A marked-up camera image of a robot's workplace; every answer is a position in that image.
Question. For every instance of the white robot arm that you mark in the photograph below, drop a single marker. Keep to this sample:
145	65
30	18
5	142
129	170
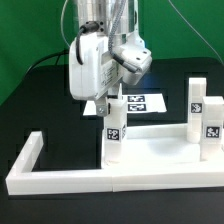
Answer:
116	19

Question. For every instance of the white U-shaped frame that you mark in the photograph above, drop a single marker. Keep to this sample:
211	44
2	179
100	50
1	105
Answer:
23	180

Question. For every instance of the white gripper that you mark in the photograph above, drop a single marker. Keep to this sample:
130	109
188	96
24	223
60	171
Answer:
92	70

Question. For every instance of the white desk top tray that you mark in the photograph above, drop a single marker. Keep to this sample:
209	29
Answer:
158	145

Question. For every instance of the AprilTag marker sheet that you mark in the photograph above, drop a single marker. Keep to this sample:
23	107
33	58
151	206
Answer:
138	103

